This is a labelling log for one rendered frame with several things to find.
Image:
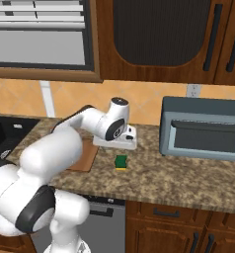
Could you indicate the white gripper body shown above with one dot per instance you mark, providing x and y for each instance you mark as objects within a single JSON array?
[{"x": 117, "y": 143}]

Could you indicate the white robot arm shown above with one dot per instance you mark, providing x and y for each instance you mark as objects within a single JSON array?
[{"x": 50, "y": 154}]

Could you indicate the green and yellow sponge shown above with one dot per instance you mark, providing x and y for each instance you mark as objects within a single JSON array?
[{"x": 121, "y": 162}]

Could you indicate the brown wooden cutting board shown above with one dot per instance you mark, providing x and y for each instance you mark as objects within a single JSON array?
[{"x": 87, "y": 157}]

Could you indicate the grey microwave door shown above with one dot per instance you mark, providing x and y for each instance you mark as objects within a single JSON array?
[{"x": 205, "y": 141}]

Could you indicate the grey dishwasher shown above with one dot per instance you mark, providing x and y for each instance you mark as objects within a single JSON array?
[{"x": 106, "y": 230}]

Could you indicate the grey microwave oven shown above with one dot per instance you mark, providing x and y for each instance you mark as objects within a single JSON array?
[{"x": 201, "y": 108}]

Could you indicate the wooden drawer front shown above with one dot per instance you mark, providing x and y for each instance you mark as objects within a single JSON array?
[
  {"x": 226, "y": 221},
  {"x": 188, "y": 214}
]

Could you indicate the wooden lower cupboard door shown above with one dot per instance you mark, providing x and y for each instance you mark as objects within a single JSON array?
[
  {"x": 159, "y": 238},
  {"x": 228, "y": 242}
]

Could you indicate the black sink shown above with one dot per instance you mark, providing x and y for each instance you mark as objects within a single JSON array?
[{"x": 4, "y": 131}]

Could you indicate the wooden cupboard door dark panel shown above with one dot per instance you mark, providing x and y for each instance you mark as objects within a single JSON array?
[
  {"x": 155, "y": 33},
  {"x": 231, "y": 77}
]

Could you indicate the window with white blinds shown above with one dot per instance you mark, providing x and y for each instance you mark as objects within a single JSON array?
[{"x": 40, "y": 46}]

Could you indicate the wooden lower cupboard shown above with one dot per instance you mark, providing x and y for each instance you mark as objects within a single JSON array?
[{"x": 11, "y": 243}]

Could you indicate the white wall socket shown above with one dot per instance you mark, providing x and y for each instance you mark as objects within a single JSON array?
[{"x": 194, "y": 91}]

